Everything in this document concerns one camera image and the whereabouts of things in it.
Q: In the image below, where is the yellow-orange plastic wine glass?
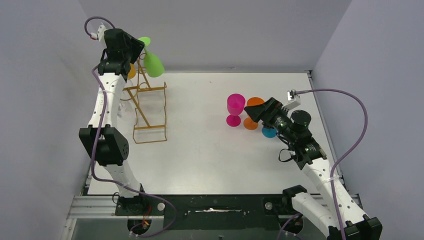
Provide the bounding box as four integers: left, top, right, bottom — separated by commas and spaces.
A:
127, 63, 136, 79

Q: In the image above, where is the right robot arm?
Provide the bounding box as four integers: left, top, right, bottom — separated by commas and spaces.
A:
244, 97, 383, 240

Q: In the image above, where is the magenta plastic wine glass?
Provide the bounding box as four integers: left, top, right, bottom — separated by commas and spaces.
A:
226, 93, 246, 127

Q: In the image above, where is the orange plastic wine glass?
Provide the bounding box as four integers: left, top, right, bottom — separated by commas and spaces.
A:
243, 97, 265, 131

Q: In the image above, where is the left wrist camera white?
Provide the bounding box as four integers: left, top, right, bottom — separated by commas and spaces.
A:
89, 23, 108, 42

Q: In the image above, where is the blue plastic wine glass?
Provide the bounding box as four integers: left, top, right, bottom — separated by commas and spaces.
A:
261, 126, 277, 139

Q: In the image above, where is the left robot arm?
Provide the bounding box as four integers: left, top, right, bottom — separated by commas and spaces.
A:
78, 25, 149, 216

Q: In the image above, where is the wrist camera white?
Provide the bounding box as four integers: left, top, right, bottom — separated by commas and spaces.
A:
89, 23, 108, 42
282, 89, 301, 112

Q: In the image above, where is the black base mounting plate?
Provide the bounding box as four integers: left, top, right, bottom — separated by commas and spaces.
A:
115, 194, 295, 236

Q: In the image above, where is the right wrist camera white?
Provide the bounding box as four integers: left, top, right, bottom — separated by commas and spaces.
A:
282, 89, 301, 112

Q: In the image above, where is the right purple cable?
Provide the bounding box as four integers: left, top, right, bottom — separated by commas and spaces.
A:
296, 88, 369, 240

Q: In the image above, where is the clear wine glass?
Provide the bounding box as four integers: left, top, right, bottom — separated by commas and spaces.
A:
117, 100, 133, 118

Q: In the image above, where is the green plastic wine glass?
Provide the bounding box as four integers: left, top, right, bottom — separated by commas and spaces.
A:
138, 36, 165, 78

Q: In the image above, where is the gold wire glass rack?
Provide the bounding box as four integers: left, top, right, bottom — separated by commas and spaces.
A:
120, 53, 168, 145

